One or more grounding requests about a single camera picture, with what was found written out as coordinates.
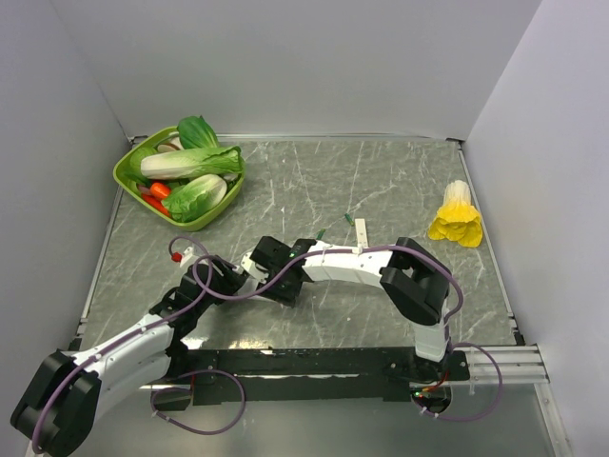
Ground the base right purple cable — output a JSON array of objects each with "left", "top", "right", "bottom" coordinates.
[{"left": 411, "top": 341, "right": 504, "bottom": 424}]

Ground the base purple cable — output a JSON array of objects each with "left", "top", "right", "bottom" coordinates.
[
  {"left": 411, "top": 341, "right": 504, "bottom": 424},
  {"left": 149, "top": 368, "right": 247, "bottom": 435}
]

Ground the short orange carrot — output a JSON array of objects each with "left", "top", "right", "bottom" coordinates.
[{"left": 149, "top": 182, "right": 171, "bottom": 200}]

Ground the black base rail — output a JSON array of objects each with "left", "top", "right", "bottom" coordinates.
[{"left": 154, "top": 347, "right": 470, "bottom": 412}]

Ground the large napa cabbage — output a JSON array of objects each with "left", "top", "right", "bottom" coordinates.
[{"left": 140, "top": 146, "right": 245, "bottom": 180}]

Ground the long orange carrot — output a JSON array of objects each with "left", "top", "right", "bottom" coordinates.
[{"left": 141, "top": 194, "right": 170, "bottom": 217}]

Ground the white rectangular stick device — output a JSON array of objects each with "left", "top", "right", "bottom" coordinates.
[{"left": 354, "top": 218, "right": 368, "bottom": 248}]

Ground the base left purple cable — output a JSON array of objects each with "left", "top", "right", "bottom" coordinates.
[{"left": 149, "top": 368, "right": 247, "bottom": 435}]

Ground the yellow cabbage toy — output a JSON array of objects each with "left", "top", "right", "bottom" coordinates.
[{"left": 427, "top": 180, "right": 483, "bottom": 248}]

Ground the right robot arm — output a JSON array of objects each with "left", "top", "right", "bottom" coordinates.
[{"left": 240, "top": 236, "right": 450, "bottom": 380}]

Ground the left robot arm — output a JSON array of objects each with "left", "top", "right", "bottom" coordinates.
[{"left": 10, "top": 257, "right": 246, "bottom": 456}]

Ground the small green cabbage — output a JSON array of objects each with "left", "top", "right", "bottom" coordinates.
[{"left": 162, "top": 174, "right": 227, "bottom": 223}]

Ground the green plastic basket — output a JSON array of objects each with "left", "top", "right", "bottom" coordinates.
[{"left": 113, "top": 126, "right": 245, "bottom": 232}]

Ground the white red remote control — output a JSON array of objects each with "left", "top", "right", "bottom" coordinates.
[{"left": 238, "top": 278, "right": 271, "bottom": 303}]

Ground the bok choy leaf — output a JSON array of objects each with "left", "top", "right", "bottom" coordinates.
[{"left": 177, "top": 116, "right": 220, "bottom": 149}]

